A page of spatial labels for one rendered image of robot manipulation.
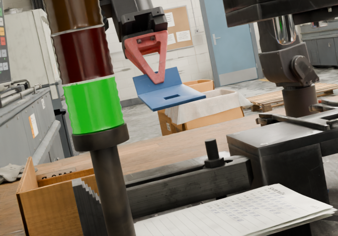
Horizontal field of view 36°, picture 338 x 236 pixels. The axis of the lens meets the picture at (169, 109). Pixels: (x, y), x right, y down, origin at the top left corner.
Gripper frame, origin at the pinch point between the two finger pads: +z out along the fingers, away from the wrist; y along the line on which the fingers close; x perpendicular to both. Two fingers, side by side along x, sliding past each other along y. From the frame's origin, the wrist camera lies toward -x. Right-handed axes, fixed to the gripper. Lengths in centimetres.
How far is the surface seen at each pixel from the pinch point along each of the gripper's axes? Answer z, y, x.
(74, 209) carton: 17.8, 11.6, -15.8
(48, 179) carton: 7.7, -10.6, -20.1
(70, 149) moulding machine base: -127, -428, -35
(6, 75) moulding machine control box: -43, -72, -31
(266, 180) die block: 22.5, 22.7, 3.5
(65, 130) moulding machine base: -145, -421, -36
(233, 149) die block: 17.2, 16.2, 3.1
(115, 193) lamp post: 22.2, 35.5, -11.1
